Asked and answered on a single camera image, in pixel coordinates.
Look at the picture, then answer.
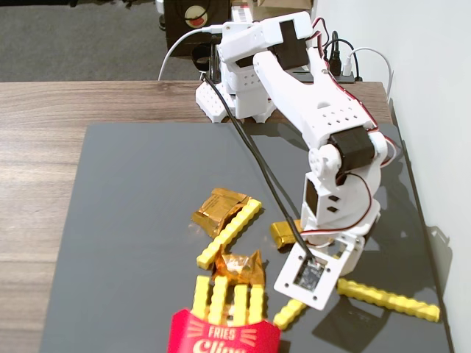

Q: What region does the grey mat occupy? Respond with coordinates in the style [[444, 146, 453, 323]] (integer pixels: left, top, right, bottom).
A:
[[38, 122, 456, 353]]

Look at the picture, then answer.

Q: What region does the round cream red sticker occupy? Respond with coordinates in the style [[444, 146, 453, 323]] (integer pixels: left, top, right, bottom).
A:
[[183, 4, 208, 27]]

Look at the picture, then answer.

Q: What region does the yellow toy fry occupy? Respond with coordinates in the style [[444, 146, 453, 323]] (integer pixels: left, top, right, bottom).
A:
[[191, 275, 212, 319], [196, 199, 263, 270], [272, 298, 308, 330], [336, 278, 442, 324], [248, 285, 266, 325], [232, 283, 249, 328], [207, 275, 230, 325]]

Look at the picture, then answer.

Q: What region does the black strap loop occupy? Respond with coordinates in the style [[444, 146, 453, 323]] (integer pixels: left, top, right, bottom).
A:
[[191, 43, 210, 71]]

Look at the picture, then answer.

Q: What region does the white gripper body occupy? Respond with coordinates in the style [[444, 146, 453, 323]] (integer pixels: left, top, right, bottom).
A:
[[306, 229, 368, 278]]

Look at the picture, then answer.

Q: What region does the orange candy wrapper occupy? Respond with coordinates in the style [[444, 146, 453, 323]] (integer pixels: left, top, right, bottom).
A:
[[211, 249, 267, 289]]

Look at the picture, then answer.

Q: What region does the red fries carton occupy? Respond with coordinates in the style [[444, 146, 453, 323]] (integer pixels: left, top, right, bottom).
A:
[[166, 307, 283, 353]]

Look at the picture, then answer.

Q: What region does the white cable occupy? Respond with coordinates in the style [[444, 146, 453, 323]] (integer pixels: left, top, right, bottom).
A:
[[157, 25, 224, 82]]

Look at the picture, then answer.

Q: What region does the crumpled gold wrapper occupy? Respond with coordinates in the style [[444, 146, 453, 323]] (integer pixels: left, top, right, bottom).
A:
[[190, 187, 252, 238]]

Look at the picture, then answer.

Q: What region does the white plug with cable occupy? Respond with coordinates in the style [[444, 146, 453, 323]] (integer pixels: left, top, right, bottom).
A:
[[344, 46, 395, 101]]

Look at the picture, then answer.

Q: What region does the white barcode label box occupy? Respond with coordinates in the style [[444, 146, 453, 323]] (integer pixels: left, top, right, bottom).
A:
[[230, 4, 255, 24]]

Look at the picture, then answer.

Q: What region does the black plug with cable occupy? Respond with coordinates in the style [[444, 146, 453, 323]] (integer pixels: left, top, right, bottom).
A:
[[327, 38, 356, 77], [320, 30, 341, 63]]

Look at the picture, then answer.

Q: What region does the grey metal object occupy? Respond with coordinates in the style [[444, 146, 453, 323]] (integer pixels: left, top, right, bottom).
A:
[[154, 0, 167, 31]]

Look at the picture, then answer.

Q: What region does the white mounted camera board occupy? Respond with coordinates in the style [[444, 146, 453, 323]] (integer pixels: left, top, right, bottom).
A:
[[274, 238, 352, 311]]

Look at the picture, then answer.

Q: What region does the black camera cable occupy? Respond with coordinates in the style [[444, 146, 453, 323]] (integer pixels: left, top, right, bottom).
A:
[[199, 71, 320, 266]]

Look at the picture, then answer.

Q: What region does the brown cardboard box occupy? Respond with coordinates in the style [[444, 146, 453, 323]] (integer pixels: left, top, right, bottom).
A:
[[253, 0, 311, 18]]

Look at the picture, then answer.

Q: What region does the gold wrapped candy bar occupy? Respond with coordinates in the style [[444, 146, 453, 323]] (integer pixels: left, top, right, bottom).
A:
[[269, 220, 305, 251]]

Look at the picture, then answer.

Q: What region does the black box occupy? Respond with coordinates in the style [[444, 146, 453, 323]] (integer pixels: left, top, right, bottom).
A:
[[163, 0, 233, 57]]

